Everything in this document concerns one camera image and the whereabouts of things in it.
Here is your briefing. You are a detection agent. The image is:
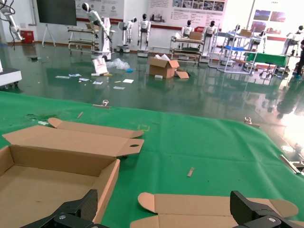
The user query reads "tall white humanoid robot leaning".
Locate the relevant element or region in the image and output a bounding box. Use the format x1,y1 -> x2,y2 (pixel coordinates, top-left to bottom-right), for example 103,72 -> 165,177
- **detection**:
82,2 -> 113,60

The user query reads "metal rack with cardboard box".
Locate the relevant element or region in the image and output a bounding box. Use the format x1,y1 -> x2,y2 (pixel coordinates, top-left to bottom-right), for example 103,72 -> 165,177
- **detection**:
169,31 -> 204,65

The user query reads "white wall information board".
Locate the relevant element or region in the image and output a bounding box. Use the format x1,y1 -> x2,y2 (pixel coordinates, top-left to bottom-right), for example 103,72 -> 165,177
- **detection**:
147,0 -> 228,26

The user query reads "metal binder clip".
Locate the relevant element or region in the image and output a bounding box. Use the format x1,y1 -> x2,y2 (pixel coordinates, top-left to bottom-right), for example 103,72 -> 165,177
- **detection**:
92,99 -> 112,109
244,116 -> 261,129

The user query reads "black display screen on stand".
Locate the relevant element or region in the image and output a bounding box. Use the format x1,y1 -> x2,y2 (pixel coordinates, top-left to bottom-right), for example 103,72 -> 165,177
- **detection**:
36,0 -> 77,47

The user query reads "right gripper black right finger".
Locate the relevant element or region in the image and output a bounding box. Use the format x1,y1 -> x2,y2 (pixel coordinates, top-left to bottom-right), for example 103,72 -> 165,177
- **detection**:
229,190 -> 304,228

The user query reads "white cabinet base on wheels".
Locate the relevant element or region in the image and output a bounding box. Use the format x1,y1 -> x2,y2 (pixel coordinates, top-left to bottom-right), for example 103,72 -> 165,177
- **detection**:
0,59 -> 23,87

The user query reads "white humanoid robot near window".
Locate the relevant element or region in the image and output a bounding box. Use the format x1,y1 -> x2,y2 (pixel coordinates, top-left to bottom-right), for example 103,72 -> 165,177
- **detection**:
281,25 -> 304,57

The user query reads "cardboard box holding cables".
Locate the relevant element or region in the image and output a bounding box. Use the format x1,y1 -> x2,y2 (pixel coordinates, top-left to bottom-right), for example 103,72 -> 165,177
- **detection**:
130,192 -> 304,228

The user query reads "white humanoid robot on pedestal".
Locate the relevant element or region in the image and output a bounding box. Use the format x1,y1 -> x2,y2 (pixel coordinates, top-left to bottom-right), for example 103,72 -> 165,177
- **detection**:
200,20 -> 218,64

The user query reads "green table cloth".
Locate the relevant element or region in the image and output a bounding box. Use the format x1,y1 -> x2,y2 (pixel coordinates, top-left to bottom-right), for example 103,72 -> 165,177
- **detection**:
0,91 -> 304,228

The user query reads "cardboard box with lid hole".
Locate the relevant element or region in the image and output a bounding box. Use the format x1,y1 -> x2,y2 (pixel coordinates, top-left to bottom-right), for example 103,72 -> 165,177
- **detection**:
0,117 -> 145,225

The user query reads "white humanoid robot bent forward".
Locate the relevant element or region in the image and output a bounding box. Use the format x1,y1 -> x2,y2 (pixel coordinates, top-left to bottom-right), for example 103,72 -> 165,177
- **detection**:
117,17 -> 138,54

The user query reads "clear plastic wrap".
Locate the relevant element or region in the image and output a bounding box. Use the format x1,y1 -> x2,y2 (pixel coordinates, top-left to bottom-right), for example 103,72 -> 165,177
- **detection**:
105,57 -> 131,70

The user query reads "red fire equipment box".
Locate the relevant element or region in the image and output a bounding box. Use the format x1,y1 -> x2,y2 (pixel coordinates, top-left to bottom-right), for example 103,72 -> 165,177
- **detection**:
20,30 -> 35,44

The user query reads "white humanoid robot behind rack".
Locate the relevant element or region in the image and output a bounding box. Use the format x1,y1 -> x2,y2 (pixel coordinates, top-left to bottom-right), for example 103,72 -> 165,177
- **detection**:
181,20 -> 193,38

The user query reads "small humanoid robot behind shelving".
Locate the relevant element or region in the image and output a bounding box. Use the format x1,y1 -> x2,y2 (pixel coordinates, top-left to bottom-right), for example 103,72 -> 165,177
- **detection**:
251,30 -> 268,53

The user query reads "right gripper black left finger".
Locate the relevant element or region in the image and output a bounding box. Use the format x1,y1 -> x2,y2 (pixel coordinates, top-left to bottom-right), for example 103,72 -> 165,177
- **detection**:
22,189 -> 102,228

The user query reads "table with green cloth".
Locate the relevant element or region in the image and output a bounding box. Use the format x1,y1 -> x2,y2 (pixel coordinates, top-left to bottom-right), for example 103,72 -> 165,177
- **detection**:
244,52 -> 289,72

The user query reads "white tube frame shelving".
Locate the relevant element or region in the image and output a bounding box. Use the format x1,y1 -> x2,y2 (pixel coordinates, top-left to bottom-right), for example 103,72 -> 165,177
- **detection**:
208,23 -> 260,75

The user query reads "white paper shopping bag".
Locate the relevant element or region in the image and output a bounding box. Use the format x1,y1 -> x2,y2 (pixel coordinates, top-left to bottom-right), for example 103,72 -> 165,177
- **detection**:
92,58 -> 109,76

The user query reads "white metal workbench rack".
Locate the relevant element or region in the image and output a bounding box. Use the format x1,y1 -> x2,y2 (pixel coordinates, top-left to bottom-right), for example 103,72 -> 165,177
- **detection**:
67,23 -> 99,52

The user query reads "white humanoid robot standing upright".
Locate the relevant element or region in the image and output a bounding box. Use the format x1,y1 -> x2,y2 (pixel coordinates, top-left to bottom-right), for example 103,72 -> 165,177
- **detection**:
137,13 -> 152,57

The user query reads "person in dark clothes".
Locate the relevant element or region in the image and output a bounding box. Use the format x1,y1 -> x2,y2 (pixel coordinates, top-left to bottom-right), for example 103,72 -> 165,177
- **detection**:
294,39 -> 304,77

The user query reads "open cardboard box on floor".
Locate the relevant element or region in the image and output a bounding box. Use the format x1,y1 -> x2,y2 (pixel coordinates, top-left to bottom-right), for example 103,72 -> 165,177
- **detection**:
147,54 -> 190,79

